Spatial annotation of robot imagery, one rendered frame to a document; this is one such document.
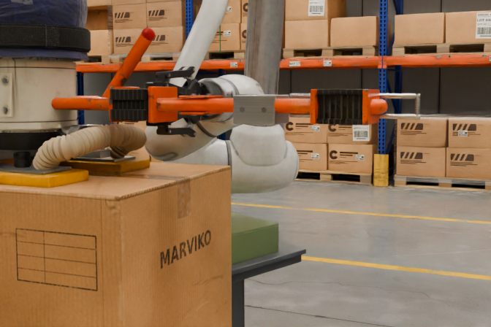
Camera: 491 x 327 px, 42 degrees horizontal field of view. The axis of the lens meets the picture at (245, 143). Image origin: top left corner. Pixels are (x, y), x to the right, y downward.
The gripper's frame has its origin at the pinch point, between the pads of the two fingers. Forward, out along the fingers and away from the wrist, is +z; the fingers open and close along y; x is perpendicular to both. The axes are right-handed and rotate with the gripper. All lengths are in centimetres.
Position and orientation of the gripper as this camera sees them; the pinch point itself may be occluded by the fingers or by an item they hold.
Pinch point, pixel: (147, 104)
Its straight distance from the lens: 110.1
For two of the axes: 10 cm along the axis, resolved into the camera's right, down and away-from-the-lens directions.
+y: 0.1, 10.0, 1.0
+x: -9.0, -0.3, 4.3
